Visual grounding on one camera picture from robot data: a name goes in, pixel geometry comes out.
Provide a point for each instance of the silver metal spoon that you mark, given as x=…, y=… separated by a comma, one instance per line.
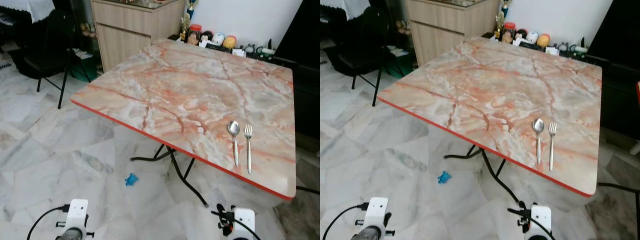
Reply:
x=538, y=125
x=233, y=128

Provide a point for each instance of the silver metal fork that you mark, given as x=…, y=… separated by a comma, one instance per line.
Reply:
x=552, y=142
x=248, y=145

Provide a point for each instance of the black folding chair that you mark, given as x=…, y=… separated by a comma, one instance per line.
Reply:
x=50, y=55
x=362, y=52

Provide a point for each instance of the green bag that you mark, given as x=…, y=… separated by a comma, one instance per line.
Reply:
x=402, y=62
x=82, y=70

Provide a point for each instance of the small white card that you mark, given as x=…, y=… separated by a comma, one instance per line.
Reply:
x=552, y=50
x=238, y=52

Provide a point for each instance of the white lace cloth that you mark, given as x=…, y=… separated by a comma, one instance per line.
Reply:
x=345, y=6
x=25, y=9

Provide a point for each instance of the yellow round toy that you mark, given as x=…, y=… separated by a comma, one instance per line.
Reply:
x=543, y=40
x=230, y=42

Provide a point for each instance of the white round toy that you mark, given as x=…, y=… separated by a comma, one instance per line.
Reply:
x=532, y=37
x=218, y=39

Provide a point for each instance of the small blue toy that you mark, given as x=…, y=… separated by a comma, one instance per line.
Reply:
x=131, y=179
x=444, y=177

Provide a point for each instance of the dark round toy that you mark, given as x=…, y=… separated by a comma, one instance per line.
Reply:
x=207, y=36
x=521, y=34

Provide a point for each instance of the red lid jar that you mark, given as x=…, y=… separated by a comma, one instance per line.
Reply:
x=195, y=34
x=509, y=32

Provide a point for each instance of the light wooden cabinet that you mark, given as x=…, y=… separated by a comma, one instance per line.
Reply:
x=445, y=27
x=130, y=30

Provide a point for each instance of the gold trophy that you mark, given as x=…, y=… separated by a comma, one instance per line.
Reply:
x=499, y=22
x=185, y=24

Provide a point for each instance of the blue trophy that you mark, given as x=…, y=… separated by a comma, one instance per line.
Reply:
x=192, y=7
x=506, y=6

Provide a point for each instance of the red dressed figurine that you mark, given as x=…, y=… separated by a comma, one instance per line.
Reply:
x=638, y=92

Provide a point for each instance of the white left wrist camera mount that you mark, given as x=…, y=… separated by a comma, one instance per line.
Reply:
x=376, y=211
x=77, y=212

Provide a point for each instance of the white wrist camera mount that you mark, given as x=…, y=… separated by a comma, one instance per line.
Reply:
x=77, y=212
x=541, y=220
x=245, y=222
x=376, y=211

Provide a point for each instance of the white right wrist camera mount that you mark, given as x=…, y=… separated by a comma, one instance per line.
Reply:
x=245, y=222
x=541, y=220

